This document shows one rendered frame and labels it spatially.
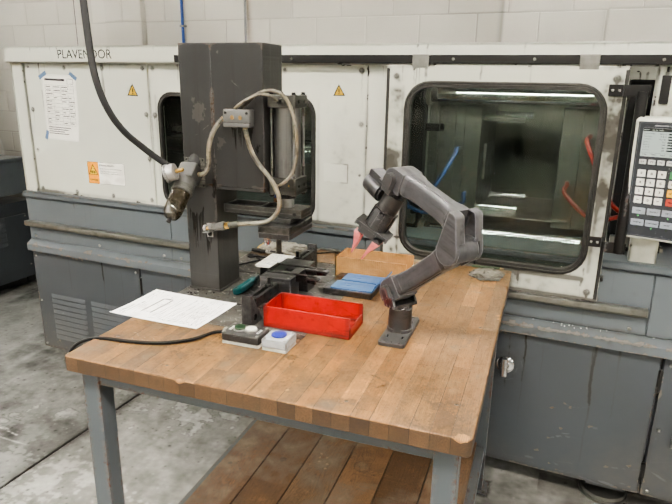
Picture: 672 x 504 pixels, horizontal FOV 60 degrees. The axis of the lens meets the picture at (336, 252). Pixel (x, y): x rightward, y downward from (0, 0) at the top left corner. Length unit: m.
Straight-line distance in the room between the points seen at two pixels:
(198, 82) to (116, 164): 1.28
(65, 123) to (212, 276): 1.54
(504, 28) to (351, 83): 2.15
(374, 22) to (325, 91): 2.22
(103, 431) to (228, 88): 0.98
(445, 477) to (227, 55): 1.23
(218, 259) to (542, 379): 1.29
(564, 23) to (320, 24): 1.72
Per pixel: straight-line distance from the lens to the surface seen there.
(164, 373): 1.44
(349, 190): 2.38
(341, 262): 2.02
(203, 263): 1.92
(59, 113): 3.24
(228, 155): 1.79
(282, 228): 1.70
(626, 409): 2.44
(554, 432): 2.51
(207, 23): 5.23
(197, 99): 1.83
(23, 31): 6.64
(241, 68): 1.75
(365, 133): 2.33
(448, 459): 1.26
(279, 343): 1.48
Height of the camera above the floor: 1.55
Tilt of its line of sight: 16 degrees down
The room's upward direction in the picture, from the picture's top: 1 degrees clockwise
